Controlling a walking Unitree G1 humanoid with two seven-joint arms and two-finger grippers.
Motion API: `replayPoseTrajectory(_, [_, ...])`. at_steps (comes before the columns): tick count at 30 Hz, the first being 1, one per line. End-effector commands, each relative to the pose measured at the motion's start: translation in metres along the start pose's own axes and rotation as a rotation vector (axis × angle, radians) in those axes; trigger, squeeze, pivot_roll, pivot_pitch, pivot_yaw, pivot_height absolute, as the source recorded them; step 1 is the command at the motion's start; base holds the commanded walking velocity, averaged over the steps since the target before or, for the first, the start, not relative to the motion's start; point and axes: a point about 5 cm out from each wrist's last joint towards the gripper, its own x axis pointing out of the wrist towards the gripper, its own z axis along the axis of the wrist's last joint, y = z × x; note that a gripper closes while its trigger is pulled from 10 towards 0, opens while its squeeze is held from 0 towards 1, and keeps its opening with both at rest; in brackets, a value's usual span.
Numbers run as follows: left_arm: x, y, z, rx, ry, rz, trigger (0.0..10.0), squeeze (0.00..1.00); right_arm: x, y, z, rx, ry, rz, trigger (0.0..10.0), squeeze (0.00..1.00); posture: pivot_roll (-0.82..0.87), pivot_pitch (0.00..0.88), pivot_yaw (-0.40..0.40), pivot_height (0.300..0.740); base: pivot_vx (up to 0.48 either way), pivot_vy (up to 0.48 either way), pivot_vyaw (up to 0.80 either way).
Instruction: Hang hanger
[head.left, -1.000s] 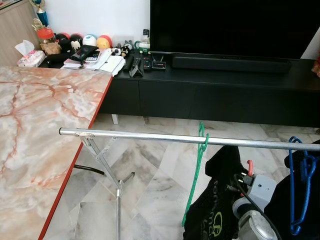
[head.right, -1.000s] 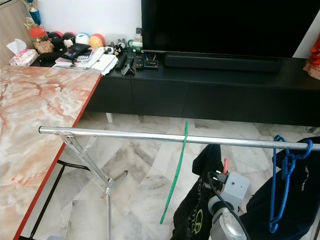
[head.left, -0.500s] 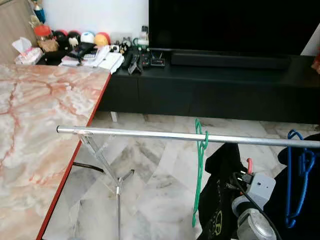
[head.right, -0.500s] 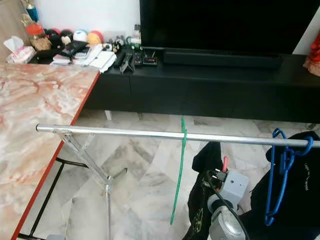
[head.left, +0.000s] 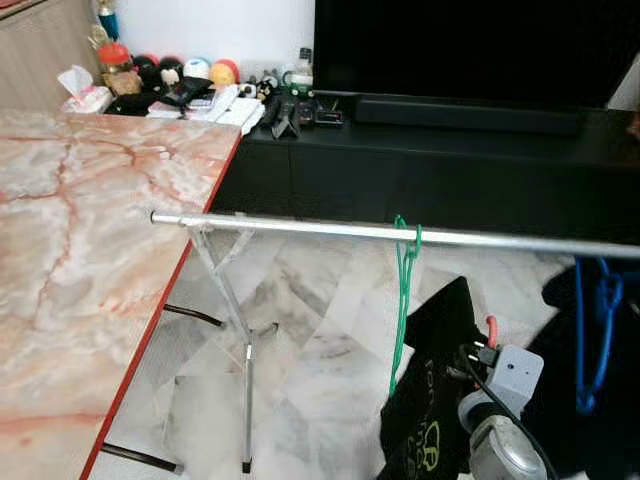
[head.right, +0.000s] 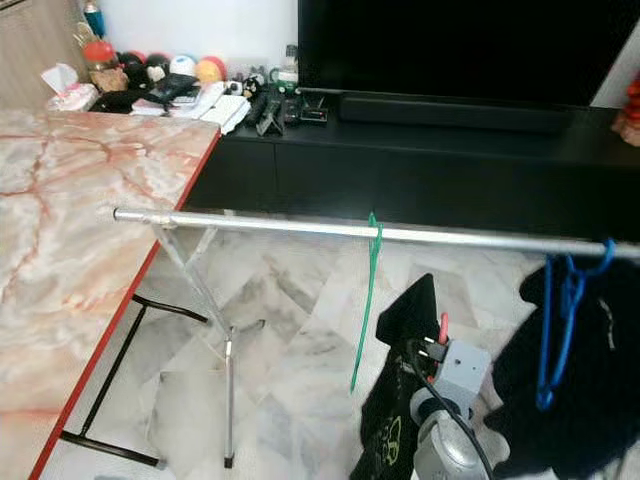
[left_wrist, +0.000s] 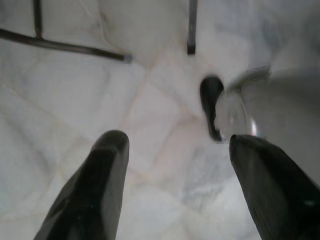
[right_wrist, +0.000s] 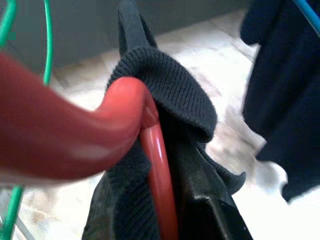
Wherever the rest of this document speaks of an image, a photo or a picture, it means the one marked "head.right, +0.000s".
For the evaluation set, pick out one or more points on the black shirt green print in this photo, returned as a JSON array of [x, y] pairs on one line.
[[390, 400]]

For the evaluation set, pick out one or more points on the blue plastic hanger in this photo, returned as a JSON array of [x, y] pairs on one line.
[[546, 340]]

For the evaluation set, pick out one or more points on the green plastic hanger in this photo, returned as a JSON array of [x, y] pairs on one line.
[[363, 320]]

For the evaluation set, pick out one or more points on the navy shirt white lettering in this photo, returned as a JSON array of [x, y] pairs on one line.
[[600, 400]]

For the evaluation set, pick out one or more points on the silver metal clothes rack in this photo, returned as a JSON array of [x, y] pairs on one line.
[[260, 224]]

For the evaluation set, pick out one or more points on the black soundbar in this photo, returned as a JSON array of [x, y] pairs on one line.
[[450, 113]]

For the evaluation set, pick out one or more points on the marble table with red edge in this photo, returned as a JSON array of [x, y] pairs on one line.
[[90, 250]]

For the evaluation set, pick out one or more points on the black remote control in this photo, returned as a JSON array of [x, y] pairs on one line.
[[268, 115]]

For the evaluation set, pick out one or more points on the black flat television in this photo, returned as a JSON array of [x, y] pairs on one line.
[[450, 50]]

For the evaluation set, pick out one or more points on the white paper stack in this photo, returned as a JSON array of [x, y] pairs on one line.
[[225, 106]]

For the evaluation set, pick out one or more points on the clear plastic bottle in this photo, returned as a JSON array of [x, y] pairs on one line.
[[289, 66]]

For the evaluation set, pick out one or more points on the red laughing Buddha statue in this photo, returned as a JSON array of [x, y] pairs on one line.
[[632, 110]]

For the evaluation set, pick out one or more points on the small black white figurine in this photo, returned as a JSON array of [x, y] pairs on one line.
[[245, 86]]

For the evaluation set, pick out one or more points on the pink tissue pack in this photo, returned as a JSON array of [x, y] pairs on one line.
[[72, 97]]

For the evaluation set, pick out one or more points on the orange yellow round figurine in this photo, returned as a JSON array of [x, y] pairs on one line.
[[210, 70]]

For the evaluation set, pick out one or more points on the light wooden cabinet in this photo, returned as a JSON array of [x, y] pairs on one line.
[[30, 55]]

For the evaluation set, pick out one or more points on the white blue round figurine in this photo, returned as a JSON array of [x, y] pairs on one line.
[[182, 65]]

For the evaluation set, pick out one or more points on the black white round figurine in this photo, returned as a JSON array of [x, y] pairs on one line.
[[156, 68]]

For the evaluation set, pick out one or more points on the jar with red lid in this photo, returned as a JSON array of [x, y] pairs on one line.
[[102, 68]]

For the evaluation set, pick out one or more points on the black red round figurine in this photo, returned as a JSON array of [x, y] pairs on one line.
[[130, 68]]

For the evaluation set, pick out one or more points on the blue gold trophy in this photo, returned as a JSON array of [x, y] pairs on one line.
[[94, 18]]

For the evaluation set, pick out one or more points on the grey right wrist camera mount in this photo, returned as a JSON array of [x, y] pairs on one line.
[[463, 375]]

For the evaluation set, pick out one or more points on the black folding table leg frame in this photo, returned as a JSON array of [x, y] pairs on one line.
[[110, 450]]

